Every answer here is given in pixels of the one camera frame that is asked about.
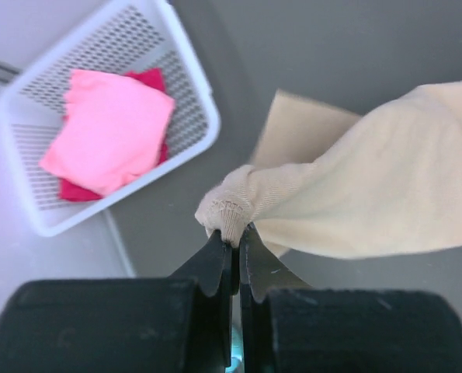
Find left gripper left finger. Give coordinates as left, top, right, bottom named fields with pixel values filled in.
left=164, top=231, right=233, bottom=368

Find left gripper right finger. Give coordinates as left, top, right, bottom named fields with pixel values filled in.
left=238, top=224, right=311, bottom=372

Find beige t shirt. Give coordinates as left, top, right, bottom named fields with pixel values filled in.
left=195, top=81, right=462, bottom=259

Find teal headphones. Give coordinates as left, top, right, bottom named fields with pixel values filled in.
left=225, top=324, right=245, bottom=373

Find red folded t shirt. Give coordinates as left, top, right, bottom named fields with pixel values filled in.
left=57, top=68, right=169, bottom=203

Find pink folded t shirt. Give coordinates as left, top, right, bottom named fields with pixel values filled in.
left=39, top=69, right=175, bottom=197

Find white plastic basket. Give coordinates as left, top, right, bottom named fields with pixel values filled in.
left=0, top=1, right=221, bottom=237

